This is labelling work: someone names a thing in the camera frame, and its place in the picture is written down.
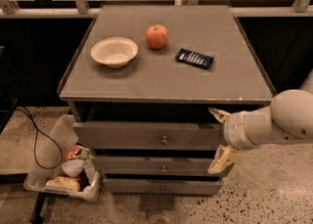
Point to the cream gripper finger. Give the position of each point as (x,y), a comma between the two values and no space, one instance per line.
(224,157)
(220,115)

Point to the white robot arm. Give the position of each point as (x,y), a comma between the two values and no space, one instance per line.
(287,120)

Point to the dark blue snack packet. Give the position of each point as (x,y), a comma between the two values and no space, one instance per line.
(194,59)

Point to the grey bottom drawer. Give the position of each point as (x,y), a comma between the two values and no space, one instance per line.
(175,187)

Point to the grey drawer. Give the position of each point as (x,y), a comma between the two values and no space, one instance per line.
(177,166)
(175,187)
(149,135)

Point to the red apple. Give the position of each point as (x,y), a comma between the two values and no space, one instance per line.
(156,36)

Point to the grey middle drawer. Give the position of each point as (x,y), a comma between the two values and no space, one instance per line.
(177,166)

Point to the red and green snack packet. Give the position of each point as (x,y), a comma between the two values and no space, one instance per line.
(78,152)

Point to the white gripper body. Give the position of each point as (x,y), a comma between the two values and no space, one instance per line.
(235,130)

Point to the yellow snack bag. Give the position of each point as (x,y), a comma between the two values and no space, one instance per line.
(66,182)

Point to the grey top drawer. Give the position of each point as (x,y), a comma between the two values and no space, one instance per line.
(149,135)

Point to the clear plastic bin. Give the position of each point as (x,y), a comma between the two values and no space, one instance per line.
(51,154)

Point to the white paper bowl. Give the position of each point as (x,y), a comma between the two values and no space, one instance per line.
(114,52)

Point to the grey drawer cabinet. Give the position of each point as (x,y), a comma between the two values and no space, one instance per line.
(154,87)

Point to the small white bowl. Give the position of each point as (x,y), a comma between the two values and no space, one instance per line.
(73,168)

